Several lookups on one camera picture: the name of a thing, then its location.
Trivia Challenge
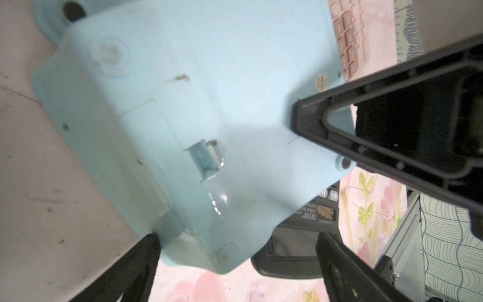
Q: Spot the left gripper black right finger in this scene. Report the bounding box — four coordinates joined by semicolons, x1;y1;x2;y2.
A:
316;233;409;301

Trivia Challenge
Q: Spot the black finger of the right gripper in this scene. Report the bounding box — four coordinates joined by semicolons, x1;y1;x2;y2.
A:
292;35;482;215

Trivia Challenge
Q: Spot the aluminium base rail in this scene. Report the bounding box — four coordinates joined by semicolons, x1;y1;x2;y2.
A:
374;190;426;301

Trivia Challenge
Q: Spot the floral pink table mat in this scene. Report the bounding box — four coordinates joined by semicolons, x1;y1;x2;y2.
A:
1;1;408;301

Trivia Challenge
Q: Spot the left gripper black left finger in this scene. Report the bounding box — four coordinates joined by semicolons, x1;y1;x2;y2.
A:
72;234;161;301

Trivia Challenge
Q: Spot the light blue calculator face down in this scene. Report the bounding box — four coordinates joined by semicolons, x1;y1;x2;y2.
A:
32;1;355;274

